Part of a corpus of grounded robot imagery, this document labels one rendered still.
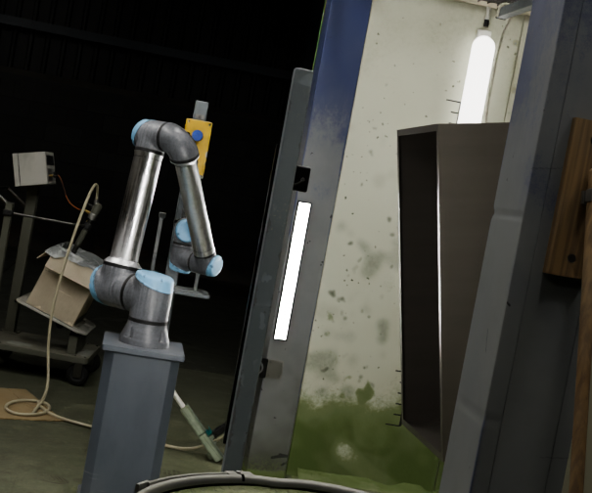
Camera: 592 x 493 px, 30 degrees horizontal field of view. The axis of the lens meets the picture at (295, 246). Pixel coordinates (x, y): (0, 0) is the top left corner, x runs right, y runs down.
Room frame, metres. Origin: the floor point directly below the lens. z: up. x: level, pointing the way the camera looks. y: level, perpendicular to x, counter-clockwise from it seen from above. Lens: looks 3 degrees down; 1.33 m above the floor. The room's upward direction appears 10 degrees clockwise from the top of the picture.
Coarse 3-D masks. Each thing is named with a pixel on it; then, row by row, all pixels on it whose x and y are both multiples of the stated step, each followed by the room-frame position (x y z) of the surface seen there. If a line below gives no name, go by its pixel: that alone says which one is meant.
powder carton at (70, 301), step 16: (64, 256) 6.11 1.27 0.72; (80, 256) 6.52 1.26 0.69; (96, 256) 6.52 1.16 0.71; (48, 272) 6.14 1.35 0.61; (64, 272) 6.09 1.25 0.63; (80, 272) 6.11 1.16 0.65; (48, 288) 6.14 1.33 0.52; (64, 288) 6.14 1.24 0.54; (80, 288) 6.15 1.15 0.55; (32, 304) 6.14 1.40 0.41; (48, 304) 6.14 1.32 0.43; (64, 304) 6.14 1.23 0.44; (80, 304) 6.15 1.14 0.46; (64, 320) 6.14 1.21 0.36
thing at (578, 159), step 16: (576, 128) 2.01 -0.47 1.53; (576, 144) 2.01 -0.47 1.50; (576, 160) 2.01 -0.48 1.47; (576, 176) 2.01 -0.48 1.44; (560, 192) 2.01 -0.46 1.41; (576, 192) 2.01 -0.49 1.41; (560, 208) 2.01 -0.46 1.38; (576, 208) 2.01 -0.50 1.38; (560, 224) 2.01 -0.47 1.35; (576, 224) 2.01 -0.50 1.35; (560, 240) 2.01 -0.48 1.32; (576, 240) 2.01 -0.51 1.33; (560, 256) 2.01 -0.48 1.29; (576, 256) 2.01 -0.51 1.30; (544, 272) 2.01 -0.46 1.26; (560, 272) 2.01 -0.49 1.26; (576, 272) 2.01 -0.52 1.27
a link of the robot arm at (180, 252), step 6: (174, 246) 4.51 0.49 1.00; (180, 246) 4.50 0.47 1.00; (186, 246) 4.50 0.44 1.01; (192, 246) 4.52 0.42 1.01; (174, 252) 4.50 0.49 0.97; (180, 252) 4.49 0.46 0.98; (186, 252) 4.49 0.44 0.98; (174, 258) 4.50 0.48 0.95; (180, 258) 4.49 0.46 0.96; (186, 258) 4.47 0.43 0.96; (174, 264) 4.50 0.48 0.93; (180, 264) 4.49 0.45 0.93; (186, 264) 4.47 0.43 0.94; (174, 270) 4.50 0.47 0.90; (180, 270) 4.49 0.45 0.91; (186, 270) 4.50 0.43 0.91
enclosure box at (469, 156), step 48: (432, 144) 4.44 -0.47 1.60; (480, 144) 3.85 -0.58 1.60; (432, 192) 4.44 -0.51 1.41; (480, 192) 3.85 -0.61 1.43; (432, 240) 4.44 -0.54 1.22; (480, 240) 3.86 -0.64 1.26; (432, 288) 4.45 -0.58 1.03; (432, 336) 4.45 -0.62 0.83; (432, 384) 4.46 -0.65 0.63; (432, 432) 4.27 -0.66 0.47
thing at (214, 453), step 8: (176, 392) 4.97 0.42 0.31; (176, 400) 4.97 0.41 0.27; (184, 408) 4.97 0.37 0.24; (184, 416) 4.97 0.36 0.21; (192, 416) 4.97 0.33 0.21; (192, 424) 4.97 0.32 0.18; (200, 424) 4.98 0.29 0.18; (224, 424) 5.01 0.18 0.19; (200, 432) 4.98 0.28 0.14; (216, 432) 5.00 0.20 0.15; (208, 440) 4.99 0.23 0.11; (208, 448) 5.00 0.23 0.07; (216, 448) 5.01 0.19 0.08; (208, 456) 5.02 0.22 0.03; (216, 456) 5.01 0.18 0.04
